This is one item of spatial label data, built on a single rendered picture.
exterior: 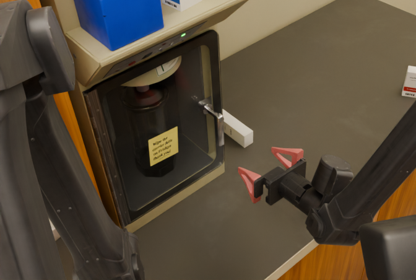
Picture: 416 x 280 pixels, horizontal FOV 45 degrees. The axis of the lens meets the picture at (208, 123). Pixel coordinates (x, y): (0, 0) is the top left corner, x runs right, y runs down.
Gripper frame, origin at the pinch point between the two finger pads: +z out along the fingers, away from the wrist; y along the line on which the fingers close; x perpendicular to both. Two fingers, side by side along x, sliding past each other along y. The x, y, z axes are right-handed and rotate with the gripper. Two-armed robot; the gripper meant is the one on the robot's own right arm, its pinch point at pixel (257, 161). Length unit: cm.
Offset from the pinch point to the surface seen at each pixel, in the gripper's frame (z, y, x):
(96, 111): 13.7, 27.7, -19.7
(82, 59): 8.7, 29.6, -33.7
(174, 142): 15.1, 11.2, -2.0
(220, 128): 10.2, 2.1, -4.1
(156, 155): 15.1, 16.2, -1.4
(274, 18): 62, -65, 10
